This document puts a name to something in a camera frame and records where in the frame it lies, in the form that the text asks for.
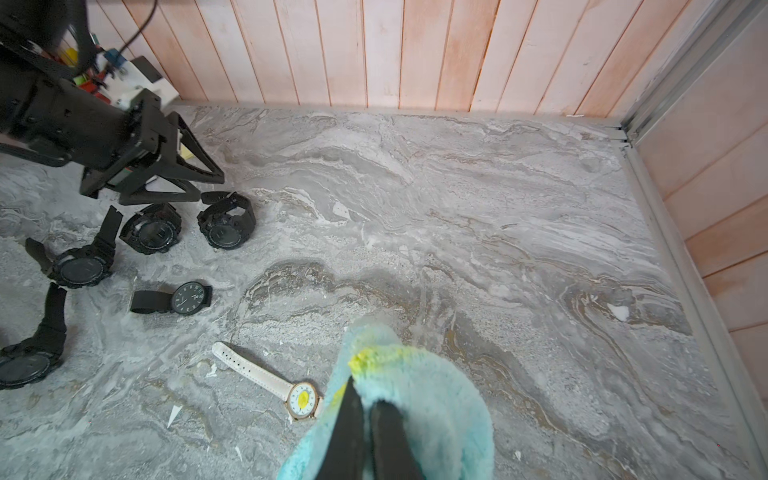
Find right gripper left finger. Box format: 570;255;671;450
316;377;366;480

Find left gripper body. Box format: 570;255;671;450
1;47;225;205

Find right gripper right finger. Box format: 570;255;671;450
370;401;423;480

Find teal microfiber cloth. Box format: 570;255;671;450
278;319;495;479

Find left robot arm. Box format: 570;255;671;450
1;1;225;205

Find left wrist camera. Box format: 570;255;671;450
97;49;180;110

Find aluminium wall frame rail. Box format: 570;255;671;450
605;1;767;478

